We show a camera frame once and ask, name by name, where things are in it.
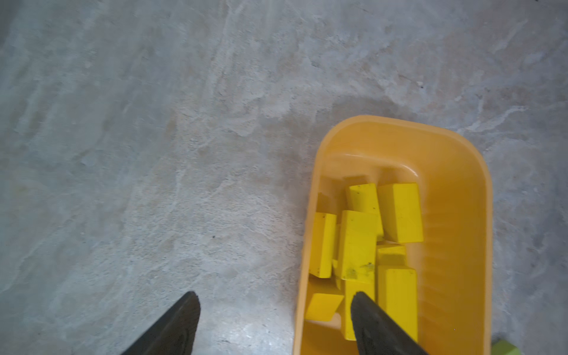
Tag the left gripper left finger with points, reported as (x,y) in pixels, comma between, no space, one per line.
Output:
(172,333)

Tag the yellow block top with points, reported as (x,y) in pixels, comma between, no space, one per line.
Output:
(401,212)

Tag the yellow plastic tray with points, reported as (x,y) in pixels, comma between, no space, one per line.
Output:
(453,263)

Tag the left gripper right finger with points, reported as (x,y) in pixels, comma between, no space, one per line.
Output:
(376,332)

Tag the yellow block small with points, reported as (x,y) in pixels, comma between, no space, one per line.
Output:
(321,307)

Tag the red block by tray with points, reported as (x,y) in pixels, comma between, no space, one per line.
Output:
(503,347)

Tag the yellow block diagonal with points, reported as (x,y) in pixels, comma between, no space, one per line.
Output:
(397,296)

